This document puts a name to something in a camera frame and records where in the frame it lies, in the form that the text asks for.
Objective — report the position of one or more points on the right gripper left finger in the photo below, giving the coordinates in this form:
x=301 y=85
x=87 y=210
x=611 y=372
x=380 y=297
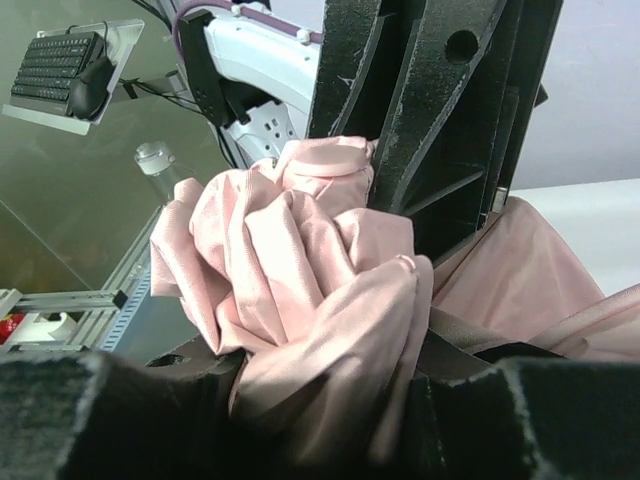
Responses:
x=95 y=415

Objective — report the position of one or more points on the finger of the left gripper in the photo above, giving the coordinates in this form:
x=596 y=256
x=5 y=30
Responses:
x=451 y=140
x=361 y=52

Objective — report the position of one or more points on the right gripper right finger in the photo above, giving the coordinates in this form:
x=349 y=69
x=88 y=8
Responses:
x=481 y=407

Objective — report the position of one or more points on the pink folding umbrella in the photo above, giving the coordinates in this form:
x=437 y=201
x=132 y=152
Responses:
x=330 y=302

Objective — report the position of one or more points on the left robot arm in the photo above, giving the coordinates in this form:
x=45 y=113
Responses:
x=246 y=68

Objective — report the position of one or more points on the clear glass bottle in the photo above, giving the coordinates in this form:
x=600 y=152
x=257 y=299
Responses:
x=163 y=171

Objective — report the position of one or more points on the black computer mouse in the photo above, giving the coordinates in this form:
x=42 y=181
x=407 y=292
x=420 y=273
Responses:
x=88 y=91

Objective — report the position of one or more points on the keyboard tray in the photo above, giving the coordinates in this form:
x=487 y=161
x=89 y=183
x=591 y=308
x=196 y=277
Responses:
x=120 y=38

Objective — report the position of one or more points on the black keyboard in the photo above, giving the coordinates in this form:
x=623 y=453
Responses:
x=51 y=63

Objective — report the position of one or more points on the aluminium frame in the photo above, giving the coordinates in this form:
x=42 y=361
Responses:
x=80 y=320

